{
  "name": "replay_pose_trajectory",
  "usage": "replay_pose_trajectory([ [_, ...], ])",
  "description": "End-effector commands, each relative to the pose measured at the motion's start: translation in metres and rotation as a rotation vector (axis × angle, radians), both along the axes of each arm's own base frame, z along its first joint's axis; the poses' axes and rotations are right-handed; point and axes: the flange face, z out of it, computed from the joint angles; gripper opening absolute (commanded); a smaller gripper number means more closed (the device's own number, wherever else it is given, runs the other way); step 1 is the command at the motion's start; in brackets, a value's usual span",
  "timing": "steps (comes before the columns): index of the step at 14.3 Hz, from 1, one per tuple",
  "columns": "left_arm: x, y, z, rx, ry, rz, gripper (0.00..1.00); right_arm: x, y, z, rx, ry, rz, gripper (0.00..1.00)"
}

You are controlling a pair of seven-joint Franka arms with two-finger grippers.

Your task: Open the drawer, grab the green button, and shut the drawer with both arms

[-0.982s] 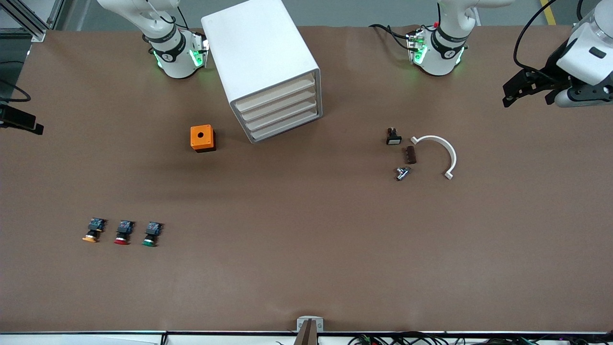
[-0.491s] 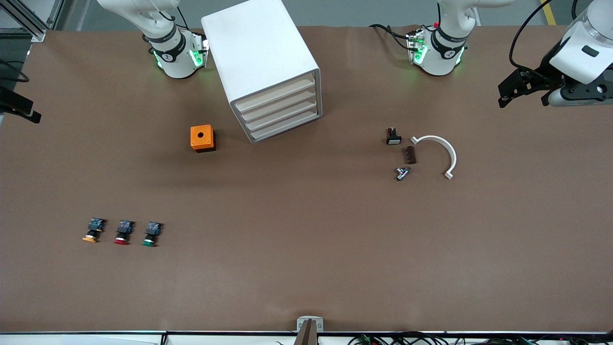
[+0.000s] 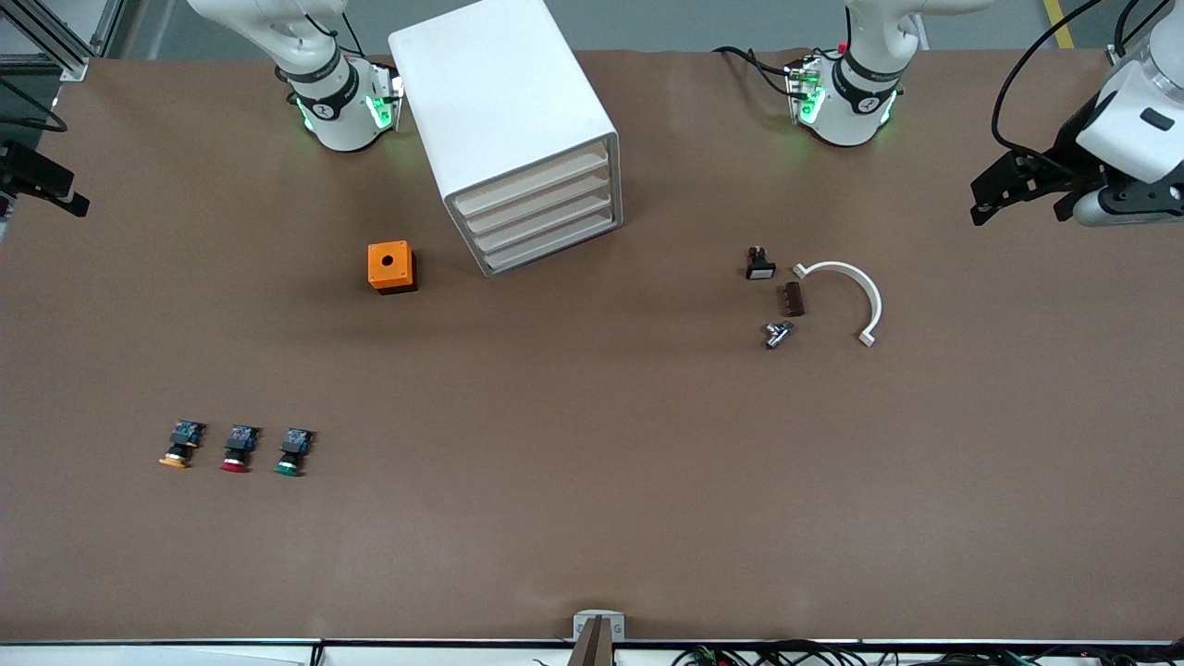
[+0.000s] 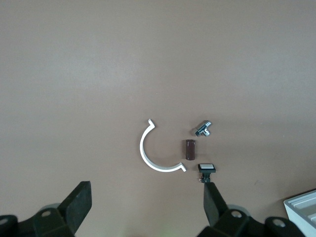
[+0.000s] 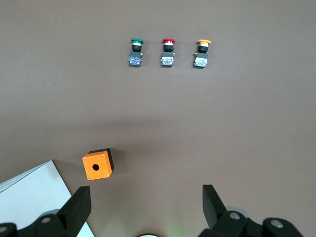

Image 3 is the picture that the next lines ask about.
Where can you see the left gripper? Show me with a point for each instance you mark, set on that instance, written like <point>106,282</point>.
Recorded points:
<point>1066,151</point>

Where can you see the green push button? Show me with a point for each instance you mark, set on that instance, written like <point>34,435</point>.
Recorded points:
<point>296,439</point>

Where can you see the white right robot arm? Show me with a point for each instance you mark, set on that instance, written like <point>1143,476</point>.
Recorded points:
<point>342,120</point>

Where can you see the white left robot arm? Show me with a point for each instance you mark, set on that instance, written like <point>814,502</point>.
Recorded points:
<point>856,111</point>

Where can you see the orange push button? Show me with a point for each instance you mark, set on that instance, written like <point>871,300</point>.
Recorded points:
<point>185,433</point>

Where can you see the red push button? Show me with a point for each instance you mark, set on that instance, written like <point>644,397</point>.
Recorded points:
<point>242,437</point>

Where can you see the brown terminal block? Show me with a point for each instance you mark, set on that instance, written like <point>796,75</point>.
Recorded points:
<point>791,300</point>

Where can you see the silver metal fitting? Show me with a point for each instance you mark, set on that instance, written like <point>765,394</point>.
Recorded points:
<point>777,335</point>

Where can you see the orange box with hole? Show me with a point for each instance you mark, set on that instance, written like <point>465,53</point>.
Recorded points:
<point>377,268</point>

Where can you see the brown table cover sheet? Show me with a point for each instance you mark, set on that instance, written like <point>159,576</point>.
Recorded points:
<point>592,462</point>

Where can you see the white curved bracket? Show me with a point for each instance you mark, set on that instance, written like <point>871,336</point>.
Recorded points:
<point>869,296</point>

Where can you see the black switch white face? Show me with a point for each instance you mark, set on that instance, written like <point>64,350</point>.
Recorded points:
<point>760,268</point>

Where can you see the grey metal bracket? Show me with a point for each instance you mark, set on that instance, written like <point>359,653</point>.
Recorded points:
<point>583,624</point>

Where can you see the brown wedge post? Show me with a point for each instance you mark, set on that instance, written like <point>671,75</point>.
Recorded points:
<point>594,647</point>

